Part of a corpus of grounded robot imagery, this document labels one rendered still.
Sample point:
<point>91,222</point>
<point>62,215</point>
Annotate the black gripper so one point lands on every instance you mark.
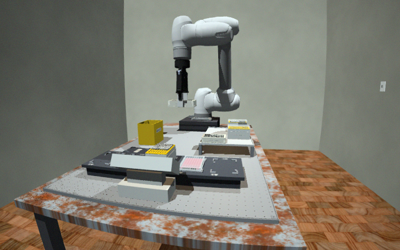
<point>182,80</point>

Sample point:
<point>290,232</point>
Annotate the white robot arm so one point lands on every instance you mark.
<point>218,31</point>

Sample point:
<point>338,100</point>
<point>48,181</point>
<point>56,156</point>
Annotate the dark grey rectangular pad with rg label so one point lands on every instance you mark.
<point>137,150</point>

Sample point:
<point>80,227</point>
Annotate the pink trough reservoir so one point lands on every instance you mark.
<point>186,103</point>

